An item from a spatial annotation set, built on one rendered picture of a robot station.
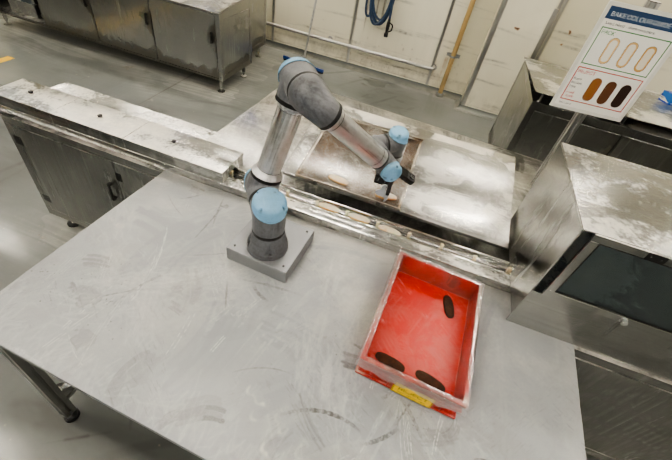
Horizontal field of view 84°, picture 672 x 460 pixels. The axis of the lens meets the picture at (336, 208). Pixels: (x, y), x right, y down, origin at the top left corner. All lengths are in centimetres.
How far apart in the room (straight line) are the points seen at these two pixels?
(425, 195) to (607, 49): 96
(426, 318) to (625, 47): 139
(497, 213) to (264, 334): 114
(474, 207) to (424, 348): 73
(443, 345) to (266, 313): 60
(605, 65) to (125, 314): 210
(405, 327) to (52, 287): 116
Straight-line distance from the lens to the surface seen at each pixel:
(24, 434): 226
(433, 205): 173
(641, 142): 335
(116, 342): 134
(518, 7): 467
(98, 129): 202
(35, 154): 253
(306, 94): 107
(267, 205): 123
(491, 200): 186
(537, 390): 147
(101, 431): 215
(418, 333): 137
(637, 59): 210
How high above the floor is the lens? 194
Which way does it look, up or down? 42 degrees down
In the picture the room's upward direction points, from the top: 12 degrees clockwise
